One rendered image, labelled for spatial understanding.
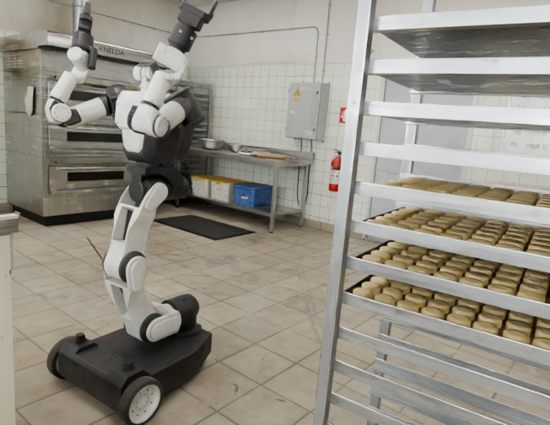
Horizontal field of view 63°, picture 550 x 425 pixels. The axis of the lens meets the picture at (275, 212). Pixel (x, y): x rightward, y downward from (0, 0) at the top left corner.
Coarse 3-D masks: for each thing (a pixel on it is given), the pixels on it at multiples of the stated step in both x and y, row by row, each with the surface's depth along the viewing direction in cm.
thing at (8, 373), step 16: (0, 240) 148; (0, 256) 148; (0, 272) 149; (0, 288) 150; (0, 304) 151; (0, 320) 152; (0, 336) 153; (0, 352) 154; (0, 368) 155; (0, 384) 156; (0, 400) 157; (0, 416) 158
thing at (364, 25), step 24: (360, 0) 94; (360, 24) 95; (360, 48) 96; (360, 72) 96; (360, 96) 97; (360, 120) 99; (336, 216) 103; (336, 240) 104; (336, 264) 105; (336, 288) 105; (336, 312) 106; (336, 336) 109
